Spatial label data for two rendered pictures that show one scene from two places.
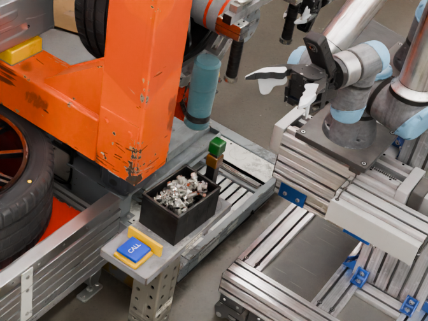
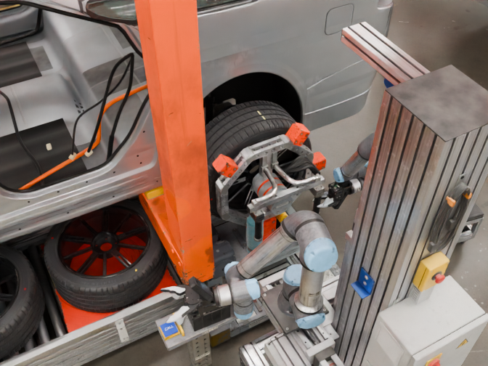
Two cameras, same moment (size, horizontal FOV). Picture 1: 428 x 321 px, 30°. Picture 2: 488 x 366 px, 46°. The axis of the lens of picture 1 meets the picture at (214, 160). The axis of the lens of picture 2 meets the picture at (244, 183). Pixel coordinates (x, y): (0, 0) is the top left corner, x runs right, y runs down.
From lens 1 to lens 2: 143 cm
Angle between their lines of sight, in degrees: 26
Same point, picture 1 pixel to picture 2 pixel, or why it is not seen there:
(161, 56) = (189, 232)
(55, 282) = (144, 324)
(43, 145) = (156, 247)
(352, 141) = (287, 311)
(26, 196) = (129, 279)
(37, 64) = (162, 200)
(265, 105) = not seen: hidden behind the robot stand
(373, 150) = not seen: hidden behind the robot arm
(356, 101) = (240, 311)
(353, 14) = (256, 255)
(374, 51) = (245, 289)
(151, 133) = (193, 265)
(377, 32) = not seen: hidden behind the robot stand
